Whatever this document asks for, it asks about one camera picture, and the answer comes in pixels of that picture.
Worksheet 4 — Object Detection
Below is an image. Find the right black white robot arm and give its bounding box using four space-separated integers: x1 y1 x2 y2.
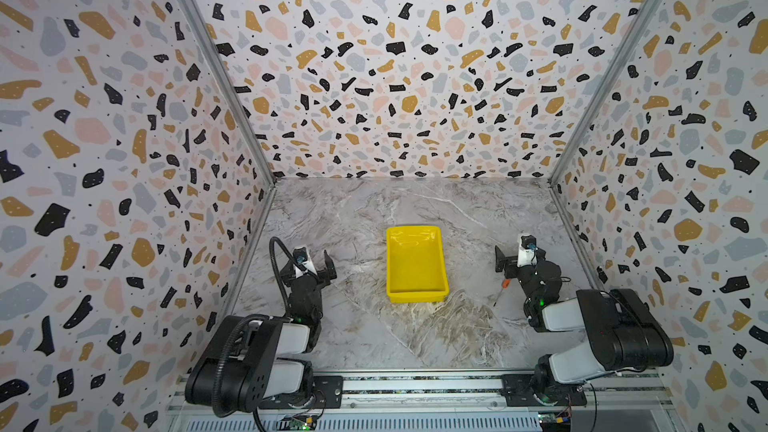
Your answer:
494 235 674 406

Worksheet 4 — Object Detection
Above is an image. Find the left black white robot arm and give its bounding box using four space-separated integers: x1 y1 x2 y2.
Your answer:
184 247 337 417

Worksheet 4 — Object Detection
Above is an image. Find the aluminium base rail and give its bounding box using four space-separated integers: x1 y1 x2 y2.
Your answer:
168 369 687 431

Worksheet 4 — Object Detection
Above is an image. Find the green circuit board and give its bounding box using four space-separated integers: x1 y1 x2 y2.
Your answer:
280 414 318 431

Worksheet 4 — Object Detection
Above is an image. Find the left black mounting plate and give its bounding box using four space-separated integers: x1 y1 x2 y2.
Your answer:
259 375 344 411

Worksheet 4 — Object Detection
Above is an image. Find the left aluminium corner post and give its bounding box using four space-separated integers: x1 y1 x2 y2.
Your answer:
178 0 275 191

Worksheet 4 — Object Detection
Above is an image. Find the orange handled screwdriver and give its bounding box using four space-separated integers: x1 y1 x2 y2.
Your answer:
492 279 511 307

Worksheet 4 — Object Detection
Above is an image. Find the aluminium corner post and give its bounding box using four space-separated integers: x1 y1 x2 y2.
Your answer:
548 0 663 190
178 0 275 191

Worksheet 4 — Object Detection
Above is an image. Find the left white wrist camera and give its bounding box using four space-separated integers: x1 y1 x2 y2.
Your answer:
293 247 317 277

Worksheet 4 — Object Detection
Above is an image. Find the black mounting plate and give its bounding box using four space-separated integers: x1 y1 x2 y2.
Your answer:
500 374 587 407
259 375 344 411

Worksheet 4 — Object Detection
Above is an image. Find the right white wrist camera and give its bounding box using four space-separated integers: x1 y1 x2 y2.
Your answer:
517 235 538 268

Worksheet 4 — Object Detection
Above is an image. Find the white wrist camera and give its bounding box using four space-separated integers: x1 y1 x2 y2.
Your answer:
517 235 538 268
293 247 317 277

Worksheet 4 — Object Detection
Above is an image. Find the right aluminium corner post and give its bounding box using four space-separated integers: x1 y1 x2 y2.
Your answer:
548 0 663 190

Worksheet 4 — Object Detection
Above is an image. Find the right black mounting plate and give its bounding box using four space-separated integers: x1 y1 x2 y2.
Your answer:
500 374 587 407

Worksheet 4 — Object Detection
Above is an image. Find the yellow plastic bin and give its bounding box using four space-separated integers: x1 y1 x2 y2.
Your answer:
386 225 450 304

